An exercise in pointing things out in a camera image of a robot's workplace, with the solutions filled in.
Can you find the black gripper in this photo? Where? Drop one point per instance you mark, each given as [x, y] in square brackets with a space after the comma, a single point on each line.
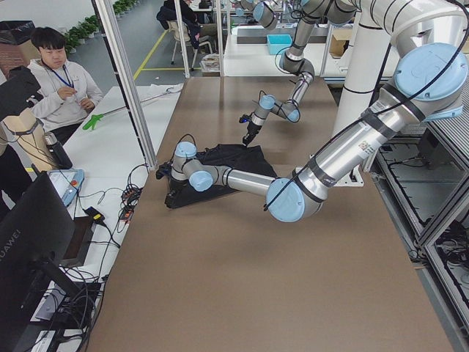
[173, 190]
[253, 130]

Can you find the black printed t-shirt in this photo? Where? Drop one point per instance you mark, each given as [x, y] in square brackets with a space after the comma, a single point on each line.
[234, 168]

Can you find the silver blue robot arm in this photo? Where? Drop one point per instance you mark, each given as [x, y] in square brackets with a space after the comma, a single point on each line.
[426, 85]
[292, 61]

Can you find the red grey power strip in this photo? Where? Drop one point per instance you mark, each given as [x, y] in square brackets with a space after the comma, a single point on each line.
[129, 200]

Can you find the metal reacher grabber stick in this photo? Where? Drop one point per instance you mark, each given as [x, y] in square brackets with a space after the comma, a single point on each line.
[168, 91]

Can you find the blue plastic bin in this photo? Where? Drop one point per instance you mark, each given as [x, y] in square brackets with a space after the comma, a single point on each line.
[278, 43]

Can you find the green grabber claw tool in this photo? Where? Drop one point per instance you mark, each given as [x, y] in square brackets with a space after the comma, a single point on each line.
[91, 124]

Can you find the blue white teach pendant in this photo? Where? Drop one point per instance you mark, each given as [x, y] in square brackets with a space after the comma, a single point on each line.
[67, 183]

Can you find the black water bottle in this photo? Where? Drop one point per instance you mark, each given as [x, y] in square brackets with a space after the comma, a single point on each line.
[57, 151]

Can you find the seated man in grey hoodie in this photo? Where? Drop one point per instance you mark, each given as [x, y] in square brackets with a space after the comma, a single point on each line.
[69, 92]

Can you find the black computer monitor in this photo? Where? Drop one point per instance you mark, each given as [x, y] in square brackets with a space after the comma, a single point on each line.
[35, 235]

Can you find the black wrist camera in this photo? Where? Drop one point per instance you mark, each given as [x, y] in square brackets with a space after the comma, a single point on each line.
[245, 119]
[164, 170]

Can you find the aluminium cage frame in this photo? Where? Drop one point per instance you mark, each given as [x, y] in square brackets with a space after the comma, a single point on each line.
[109, 29]

